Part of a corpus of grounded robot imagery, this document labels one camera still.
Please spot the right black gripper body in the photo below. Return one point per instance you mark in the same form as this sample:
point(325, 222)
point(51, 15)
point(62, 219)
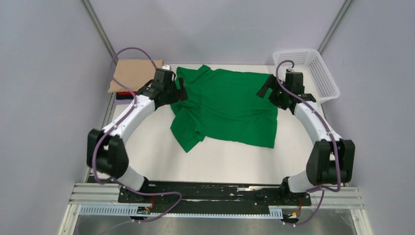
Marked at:
point(278, 95)

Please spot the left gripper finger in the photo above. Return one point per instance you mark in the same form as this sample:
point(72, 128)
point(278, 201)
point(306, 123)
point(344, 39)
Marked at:
point(176, 96)
point(180, 87)

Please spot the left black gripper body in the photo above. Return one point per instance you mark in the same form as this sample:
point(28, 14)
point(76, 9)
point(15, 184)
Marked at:
point(171, 89)

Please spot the green t shirt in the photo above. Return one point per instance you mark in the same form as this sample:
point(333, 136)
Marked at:
point(223, 105)

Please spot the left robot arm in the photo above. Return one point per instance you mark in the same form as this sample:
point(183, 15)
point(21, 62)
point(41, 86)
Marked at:
point(106, 151)

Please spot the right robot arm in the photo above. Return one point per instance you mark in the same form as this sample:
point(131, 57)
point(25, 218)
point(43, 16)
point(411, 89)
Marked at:
point(330, 163)

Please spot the white plastic basket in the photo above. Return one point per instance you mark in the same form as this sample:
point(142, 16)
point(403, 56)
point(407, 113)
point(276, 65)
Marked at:
point(317, 77)

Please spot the folded beige t shirt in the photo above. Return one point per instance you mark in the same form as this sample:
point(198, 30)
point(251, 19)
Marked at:
point(134, 73)

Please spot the folded red t shirt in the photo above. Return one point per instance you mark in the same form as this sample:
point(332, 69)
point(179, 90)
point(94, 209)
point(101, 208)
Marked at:
point(124, 93)

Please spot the folded black t shirt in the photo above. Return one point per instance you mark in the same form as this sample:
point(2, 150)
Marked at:
point(125, 97)

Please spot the right corner metal strip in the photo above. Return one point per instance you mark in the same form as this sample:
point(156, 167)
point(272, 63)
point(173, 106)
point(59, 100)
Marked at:
point(335, 25)

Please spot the corner metal strip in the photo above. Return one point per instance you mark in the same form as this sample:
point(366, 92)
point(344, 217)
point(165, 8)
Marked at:
point(99, 28)
point(335, 25)

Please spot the left corner metal strip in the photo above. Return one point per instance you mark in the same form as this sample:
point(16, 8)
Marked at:
point(99, 28)

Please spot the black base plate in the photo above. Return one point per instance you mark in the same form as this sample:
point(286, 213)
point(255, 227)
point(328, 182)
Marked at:
point(213, 198)

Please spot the aluminium frame rail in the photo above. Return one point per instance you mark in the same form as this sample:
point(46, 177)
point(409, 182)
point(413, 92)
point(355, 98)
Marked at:
point(96, 194)

